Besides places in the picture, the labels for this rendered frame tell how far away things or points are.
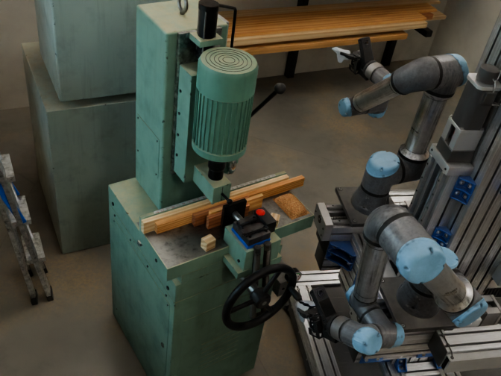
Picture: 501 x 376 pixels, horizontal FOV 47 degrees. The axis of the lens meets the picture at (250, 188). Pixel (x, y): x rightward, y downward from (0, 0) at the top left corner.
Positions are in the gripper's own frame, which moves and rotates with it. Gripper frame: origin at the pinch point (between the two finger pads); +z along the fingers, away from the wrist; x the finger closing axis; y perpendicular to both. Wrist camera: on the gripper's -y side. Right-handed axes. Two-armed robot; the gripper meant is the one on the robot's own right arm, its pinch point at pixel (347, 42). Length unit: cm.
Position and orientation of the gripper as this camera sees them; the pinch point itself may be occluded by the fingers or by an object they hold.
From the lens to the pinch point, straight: 260.6
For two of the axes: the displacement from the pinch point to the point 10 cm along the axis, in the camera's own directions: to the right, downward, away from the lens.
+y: 0.0, 7.3, 6.8
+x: 9.1, -2.8, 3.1
